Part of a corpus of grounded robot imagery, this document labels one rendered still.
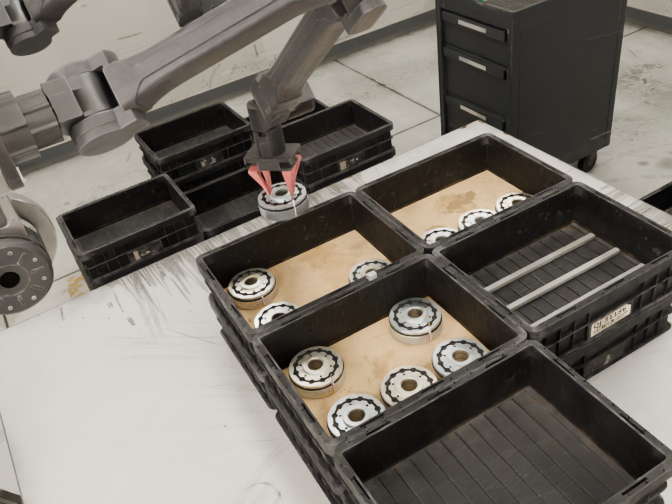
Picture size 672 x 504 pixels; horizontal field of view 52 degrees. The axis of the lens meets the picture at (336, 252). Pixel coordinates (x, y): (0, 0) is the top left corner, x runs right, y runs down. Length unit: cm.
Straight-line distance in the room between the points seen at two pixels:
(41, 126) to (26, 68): 322
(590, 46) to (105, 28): 254
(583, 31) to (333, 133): 104
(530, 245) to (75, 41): 309
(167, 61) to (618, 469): 88
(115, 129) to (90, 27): 323
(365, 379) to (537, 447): 32
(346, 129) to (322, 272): 136
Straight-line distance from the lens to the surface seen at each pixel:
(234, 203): 269
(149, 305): 180
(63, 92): 93
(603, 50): 308
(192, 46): 89
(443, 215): 166
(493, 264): 152
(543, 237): 160
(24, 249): 124
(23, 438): 163
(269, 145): 134
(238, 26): 88
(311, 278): 152
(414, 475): 116
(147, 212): 257
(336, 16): 97
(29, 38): 140
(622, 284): 134
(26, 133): 91
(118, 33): 419
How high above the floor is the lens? 179
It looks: 37 degrees down
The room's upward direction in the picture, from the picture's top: 10 degrees counter-clockwise
